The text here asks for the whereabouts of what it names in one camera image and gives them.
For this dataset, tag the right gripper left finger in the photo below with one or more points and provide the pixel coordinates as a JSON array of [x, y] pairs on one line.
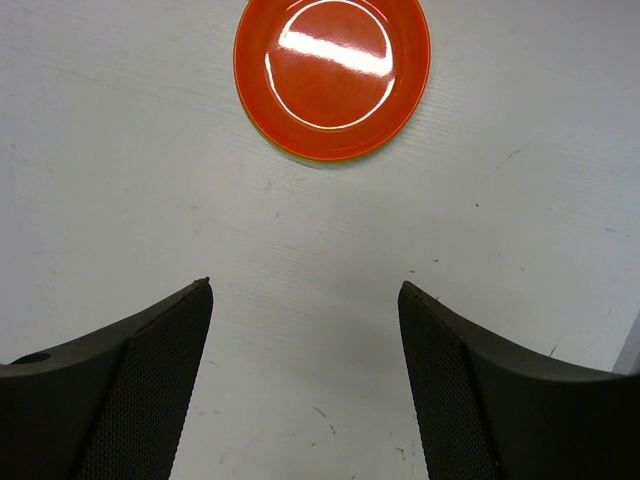
[[110, 404]]

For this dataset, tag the orange plate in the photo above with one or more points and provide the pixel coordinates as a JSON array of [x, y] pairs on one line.
[[299, 40]]

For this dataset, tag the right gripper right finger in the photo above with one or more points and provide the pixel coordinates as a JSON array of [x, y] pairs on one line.
[[488, 408]]

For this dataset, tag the green plate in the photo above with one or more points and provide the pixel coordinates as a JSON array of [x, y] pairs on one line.
[[300, 159]]

